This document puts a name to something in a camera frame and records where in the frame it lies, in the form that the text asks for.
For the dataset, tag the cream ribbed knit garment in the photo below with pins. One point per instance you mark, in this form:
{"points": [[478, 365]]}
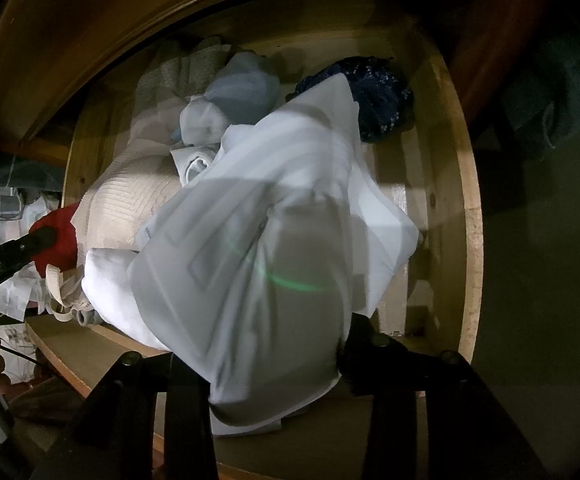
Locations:
{"points": [[113, 210]]}

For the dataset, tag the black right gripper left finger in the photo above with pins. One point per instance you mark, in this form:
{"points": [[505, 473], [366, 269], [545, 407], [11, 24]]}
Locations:
{"points": [[111, 435]]}

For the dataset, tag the grey knit garment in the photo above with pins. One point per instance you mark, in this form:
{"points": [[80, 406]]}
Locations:
{"points": [[173, 73]]}

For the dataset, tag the dark blue lace underwear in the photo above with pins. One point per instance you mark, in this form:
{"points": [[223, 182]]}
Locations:
{"points": [[379, 86]]}

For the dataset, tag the large white cloth garment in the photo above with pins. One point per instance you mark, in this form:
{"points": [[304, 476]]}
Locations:
{"points": [[253, 272]]}

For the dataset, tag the white folded garment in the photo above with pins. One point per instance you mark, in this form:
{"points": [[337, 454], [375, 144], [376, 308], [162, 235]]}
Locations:
{"points": [[106, 284]]}

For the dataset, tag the white crumpled clothes pile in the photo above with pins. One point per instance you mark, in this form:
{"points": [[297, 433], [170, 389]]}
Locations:
{"points": [[20, 282]]}

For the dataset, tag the red cloth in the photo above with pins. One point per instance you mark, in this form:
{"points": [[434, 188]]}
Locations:
{"points": [[63, 253]]}

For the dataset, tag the beige elastic strap garment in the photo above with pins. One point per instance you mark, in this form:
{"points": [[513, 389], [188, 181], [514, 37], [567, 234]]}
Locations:
{"points": [[68, 301]]}

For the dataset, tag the light blue white underwear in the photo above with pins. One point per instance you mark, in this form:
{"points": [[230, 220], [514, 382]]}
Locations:
{"points": [[242, 93]]}

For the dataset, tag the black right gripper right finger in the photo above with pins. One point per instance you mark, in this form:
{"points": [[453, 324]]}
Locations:
{"points": [[432, 416]]}

